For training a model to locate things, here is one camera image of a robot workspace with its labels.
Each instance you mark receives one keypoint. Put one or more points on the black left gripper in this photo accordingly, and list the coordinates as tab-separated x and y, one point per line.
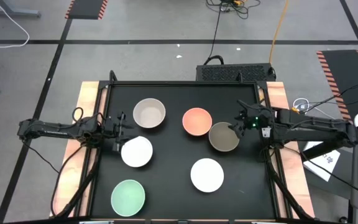
112	128

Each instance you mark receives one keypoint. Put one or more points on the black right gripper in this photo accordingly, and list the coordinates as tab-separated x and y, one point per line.
256	119

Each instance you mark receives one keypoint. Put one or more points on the olive brown bowl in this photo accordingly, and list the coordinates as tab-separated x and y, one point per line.
222	138

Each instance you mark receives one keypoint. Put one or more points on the white ribbed bowl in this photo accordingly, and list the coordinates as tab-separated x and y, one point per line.
136	152
207	175

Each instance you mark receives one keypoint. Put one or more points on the beige smooth bowl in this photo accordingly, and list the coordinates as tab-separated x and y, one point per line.
149	113

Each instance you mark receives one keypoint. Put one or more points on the orange ribbed bowl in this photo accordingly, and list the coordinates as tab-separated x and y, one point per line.
196	122

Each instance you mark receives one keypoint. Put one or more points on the green bowl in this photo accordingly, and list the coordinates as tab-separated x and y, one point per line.
127	198

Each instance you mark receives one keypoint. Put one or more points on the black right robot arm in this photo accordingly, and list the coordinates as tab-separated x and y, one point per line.
315	127

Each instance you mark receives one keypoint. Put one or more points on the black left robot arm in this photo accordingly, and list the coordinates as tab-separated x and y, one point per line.
51	130

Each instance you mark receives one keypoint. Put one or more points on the wooden table side board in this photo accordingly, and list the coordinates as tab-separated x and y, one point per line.
87	93
277	93

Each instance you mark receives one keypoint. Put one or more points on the black perforated computer case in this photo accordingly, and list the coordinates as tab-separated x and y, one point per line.
235	73

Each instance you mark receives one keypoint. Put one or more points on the white paper sheet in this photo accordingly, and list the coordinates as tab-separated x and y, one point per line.
325	161

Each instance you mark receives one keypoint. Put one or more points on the black hazard-striped floor mat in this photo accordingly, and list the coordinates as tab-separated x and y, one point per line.
346	74
85	8

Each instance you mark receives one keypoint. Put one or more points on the grey metal table foot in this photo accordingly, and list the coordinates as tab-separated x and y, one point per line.
14	13

